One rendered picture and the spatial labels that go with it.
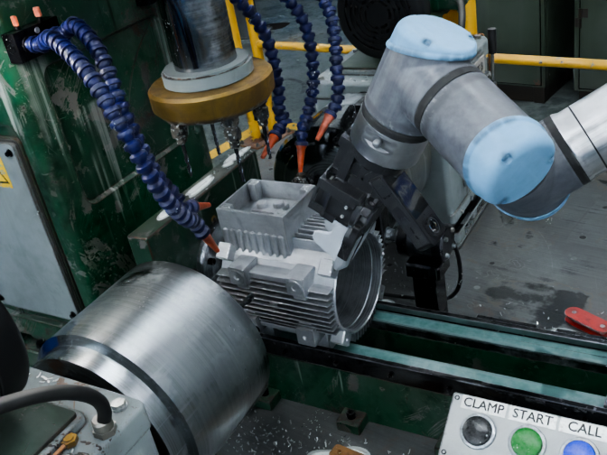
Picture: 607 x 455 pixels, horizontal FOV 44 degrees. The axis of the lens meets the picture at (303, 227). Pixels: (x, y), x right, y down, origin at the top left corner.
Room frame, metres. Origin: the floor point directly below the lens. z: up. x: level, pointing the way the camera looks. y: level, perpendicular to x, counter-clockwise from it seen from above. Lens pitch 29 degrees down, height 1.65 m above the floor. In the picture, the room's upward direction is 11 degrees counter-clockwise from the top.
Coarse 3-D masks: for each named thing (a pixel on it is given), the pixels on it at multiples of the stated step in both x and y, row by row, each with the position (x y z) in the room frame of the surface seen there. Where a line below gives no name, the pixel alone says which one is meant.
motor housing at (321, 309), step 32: (320, 224) 0.97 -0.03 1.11; (288, 256) 0.95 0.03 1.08; (320, 256) 0.92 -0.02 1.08; (224, 288) 0.98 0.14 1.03; (256, 288) 0.95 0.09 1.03; (320, 288) 0.89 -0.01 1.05; (352, 288) 1.01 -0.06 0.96; (288, 320) 0.91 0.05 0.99; (320, 320) 0.87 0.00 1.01; (352, 320) 0.94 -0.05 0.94
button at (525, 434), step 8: (520, 432) 0.53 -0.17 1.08; (528, 432) 0.53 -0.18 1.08; (536, 432) 0.53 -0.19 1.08; (512, 440) 0.53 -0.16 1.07; (520, 440) 0.53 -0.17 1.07; (528, 440) 0.52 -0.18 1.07; (536, 440) 0.52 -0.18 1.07; (512, 448) 0.53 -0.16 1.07; (520, 448) 0.52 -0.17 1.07; (528, 448) 0.52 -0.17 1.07; (536, 448) 0.52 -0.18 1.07
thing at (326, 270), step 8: (224, 248) 0.99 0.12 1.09; (232, 248) 0.99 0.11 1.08; (216, 256) 0.99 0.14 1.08; (224, 256) 0.98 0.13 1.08; (232, 256) 0.99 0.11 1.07; (320, 264) 0.90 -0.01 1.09; (328, 264) 0.89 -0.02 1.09; (320, 272) 0.89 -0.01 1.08; (328, 272) 0.88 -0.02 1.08; (336, 272) 0.89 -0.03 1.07; (384, 288) 1.00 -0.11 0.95; (336, 336) 0.89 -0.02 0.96; (344, 336) 0.88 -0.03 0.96; (344, 344) 0.88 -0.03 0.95
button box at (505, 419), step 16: (464, 400) 0.59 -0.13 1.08; (480, 400) 0.58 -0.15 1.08; (448, 416) 0.58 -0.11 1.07; (464, 416) 0.57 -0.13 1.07; (496, 416) 0.56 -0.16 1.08; (512, 416) 0.55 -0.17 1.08; (528, 416) 0.55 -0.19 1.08; (544, 416) 0.54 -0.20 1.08; (560, 416) 0.54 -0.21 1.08; (448, 432) 0.57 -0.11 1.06; (496, 432) 0.55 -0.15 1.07; (512, 432) 0.54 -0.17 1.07; (544, 432) 0.53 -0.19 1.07; (560, 432) 0.52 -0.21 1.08; (576, 432) 0.52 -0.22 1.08; (592, 432) 0.51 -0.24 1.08; (448, 448) 0.55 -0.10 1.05; (464, 448) 0.55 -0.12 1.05; (480, 448) 0.54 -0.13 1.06; (496, 448) 0.54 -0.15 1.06; (544, 448) 0.52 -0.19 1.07; (560, 448) 0.51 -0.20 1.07
